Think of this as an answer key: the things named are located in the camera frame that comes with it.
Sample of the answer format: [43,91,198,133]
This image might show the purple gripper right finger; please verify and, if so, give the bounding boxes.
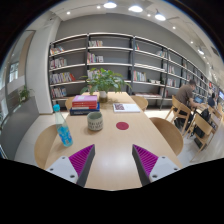
[132,145,179,186]

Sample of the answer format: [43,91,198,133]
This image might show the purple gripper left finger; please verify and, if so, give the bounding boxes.
[47,144,95,187]

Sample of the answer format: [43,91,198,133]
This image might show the clear blue-label water bottle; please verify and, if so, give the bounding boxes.
[53,104,73,147]

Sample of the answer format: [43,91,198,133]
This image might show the wooden chair near left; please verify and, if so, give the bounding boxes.
[34,125,57,168]

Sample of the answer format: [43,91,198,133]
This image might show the wooden chair near right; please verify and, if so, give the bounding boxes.
[150,117,183,155]

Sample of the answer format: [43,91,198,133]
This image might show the red round coaster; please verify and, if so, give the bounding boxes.
[116,122,129,130]

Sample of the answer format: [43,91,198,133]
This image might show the patterned ceramic cup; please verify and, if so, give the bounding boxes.
[87,112,103,131]

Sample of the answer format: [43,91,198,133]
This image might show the stack of books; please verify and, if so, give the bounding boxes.
[70,95,100,115]

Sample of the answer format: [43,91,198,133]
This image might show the wooden chair right foreground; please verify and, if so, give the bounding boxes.
[184,114,212,155]

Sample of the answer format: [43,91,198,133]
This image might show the wooden chair under person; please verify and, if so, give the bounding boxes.
[167,96,191,134]

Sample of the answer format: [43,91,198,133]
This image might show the wooden chair far right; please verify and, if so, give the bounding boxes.
[132,95,148,111]

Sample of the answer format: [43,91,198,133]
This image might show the wooden chair far left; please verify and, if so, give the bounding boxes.
[65,96,74,112]

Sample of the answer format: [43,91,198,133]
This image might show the open magazine on table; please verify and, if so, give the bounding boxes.
[113,103,140,113]

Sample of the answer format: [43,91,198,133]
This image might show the seated person brown shirt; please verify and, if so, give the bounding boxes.
[174,79,200,129]

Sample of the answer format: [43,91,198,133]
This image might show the laptop on right table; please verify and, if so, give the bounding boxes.
[194,96,203,104]

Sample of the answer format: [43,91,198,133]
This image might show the green potted plant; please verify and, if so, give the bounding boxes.
[80,68,131,103]

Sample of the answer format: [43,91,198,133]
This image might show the small plant left window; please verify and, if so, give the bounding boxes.
[19,86,33,103]

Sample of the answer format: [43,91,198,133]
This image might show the large grey bookshelf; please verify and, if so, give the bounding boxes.
[48,32,208,108]

